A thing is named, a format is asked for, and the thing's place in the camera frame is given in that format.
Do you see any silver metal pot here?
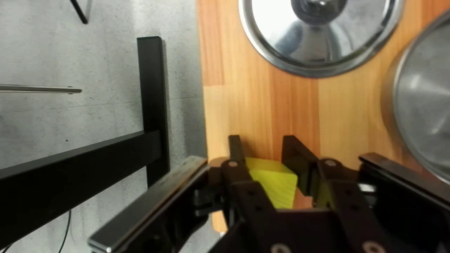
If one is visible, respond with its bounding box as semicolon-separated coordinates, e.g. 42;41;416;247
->
379;11;450;185

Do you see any grey toy stove top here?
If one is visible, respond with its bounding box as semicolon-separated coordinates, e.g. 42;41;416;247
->
0;0;209;253

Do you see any thin black cable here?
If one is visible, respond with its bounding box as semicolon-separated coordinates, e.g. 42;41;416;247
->
54;209;73;253

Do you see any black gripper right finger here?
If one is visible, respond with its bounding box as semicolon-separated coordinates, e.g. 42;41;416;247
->
281;133;450;253

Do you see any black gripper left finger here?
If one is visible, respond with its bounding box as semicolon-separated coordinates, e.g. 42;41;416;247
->
87;133;278;253

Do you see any thin grey rod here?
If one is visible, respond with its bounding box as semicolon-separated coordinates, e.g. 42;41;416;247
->
0;83;84;95

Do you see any black metal bar frame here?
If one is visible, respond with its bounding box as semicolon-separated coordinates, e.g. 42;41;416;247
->
0;35;171;247

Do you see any yellow block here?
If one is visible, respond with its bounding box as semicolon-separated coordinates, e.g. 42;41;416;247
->
244;156;299;211

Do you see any silver pot lid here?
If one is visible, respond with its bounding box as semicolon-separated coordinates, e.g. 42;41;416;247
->
237;0;407;80

